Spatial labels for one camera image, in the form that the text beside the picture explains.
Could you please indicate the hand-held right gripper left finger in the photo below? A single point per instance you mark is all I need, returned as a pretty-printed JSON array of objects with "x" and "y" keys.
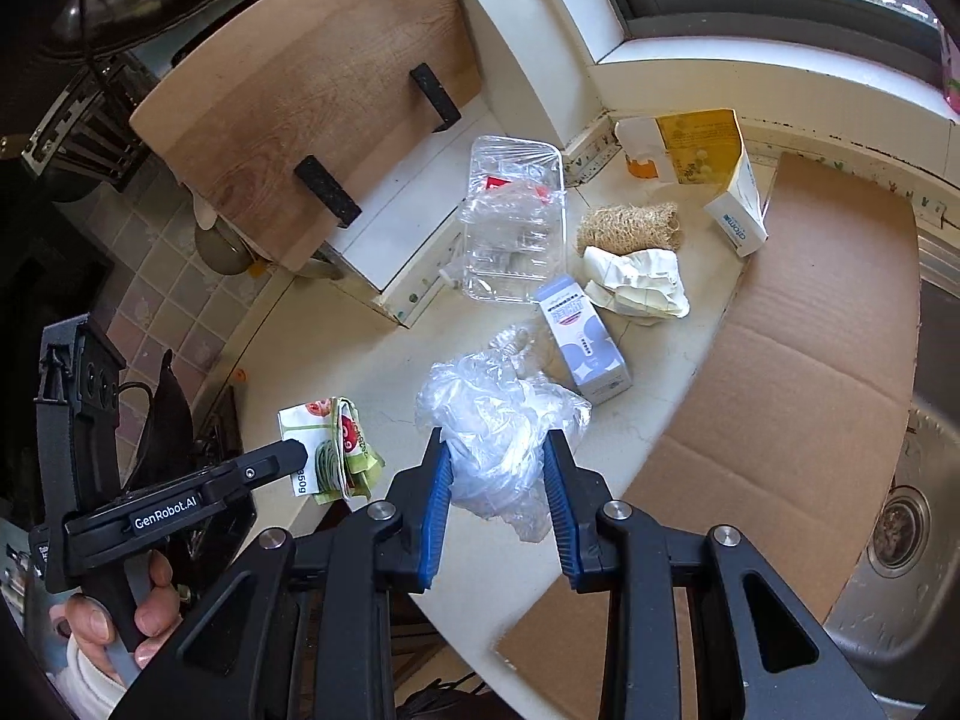
[{"x": 437, "y": 517}]

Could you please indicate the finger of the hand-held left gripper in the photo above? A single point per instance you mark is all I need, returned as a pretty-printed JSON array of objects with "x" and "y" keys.
[{"x": 277, "y": 461}]

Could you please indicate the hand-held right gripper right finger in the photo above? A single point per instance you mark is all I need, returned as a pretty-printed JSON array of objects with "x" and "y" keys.
[{"x": 564, "y": 521}]

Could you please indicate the printed snack wrapper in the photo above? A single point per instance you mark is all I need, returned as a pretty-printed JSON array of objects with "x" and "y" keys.
[{"x": 341, "y": 450}]

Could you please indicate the clear plastic bag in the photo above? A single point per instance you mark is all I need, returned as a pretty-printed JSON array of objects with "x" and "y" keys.
[{"x": 487, "y": 427}]

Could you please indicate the white paper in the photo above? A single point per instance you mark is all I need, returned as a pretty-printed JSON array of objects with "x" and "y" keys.
[{"x": 637, "y": 281}]

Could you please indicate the clear plastic tray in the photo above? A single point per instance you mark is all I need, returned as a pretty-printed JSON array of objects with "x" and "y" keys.
[{"x": 510, "y": 240}]

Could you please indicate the yellow and white paper box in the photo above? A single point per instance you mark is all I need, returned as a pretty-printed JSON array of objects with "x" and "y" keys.
[{"x": 697, "y": 146}]

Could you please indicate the person's left hand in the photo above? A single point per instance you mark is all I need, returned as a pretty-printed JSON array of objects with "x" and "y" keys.
[{"x": 157, "y": 604}]

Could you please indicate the blue and white carton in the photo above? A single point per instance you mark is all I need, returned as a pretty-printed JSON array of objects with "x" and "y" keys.
[{"x": 585, "y": 345}]

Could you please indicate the brown cardboard sheet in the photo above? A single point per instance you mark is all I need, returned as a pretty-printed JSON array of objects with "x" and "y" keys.
[{"x": 787, "y": 352}]

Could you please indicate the loofah sponge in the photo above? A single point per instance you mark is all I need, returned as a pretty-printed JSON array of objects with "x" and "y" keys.
[{"x": 630, "y": 225}]

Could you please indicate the sink drain strainer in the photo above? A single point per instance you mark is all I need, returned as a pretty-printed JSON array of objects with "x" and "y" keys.
[{"x": 900, "y": 532}]

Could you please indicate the stainless steel sink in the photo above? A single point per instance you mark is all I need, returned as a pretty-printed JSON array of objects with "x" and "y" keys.
[{"x": 885, "y": 630}]

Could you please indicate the wooden cutting board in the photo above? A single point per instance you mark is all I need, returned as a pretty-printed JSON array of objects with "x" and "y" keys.
[{"x": 300, "y": 90}]

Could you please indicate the white bottle with orange cap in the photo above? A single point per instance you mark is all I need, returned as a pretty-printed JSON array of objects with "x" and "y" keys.
[{"x": 637, "y": 142}]

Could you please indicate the stove grate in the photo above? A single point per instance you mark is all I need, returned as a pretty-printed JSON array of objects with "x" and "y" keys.
[{"x": 82, "y": 127}]

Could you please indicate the black wall bracket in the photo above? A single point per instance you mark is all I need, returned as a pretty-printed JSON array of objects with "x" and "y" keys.
[
  {"x": 326, "y": 191},
  {"x": 435, "y": 97}
]

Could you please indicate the window frame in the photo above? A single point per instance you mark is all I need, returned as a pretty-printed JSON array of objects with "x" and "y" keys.
[{"x": 750, "y": 7}]

